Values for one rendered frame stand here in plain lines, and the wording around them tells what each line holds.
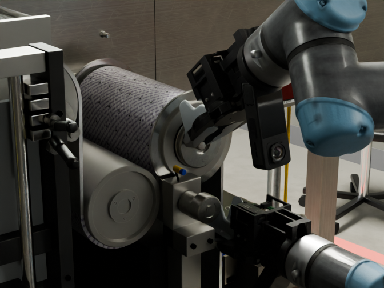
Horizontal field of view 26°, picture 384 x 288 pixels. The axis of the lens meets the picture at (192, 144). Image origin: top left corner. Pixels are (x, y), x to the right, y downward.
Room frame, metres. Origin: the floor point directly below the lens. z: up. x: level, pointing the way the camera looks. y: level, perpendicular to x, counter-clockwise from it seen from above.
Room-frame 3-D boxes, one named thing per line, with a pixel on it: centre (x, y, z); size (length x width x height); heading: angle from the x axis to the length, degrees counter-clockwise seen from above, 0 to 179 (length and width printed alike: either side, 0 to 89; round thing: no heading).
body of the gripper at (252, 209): (1.09, -0.12, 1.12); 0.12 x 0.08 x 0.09; 36
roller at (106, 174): (1.18, 0.17, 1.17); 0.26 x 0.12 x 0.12; 36
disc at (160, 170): (1.15, 0.00, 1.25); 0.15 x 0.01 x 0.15; 126
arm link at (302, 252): (1.02, -0.16, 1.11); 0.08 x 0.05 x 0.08; 126
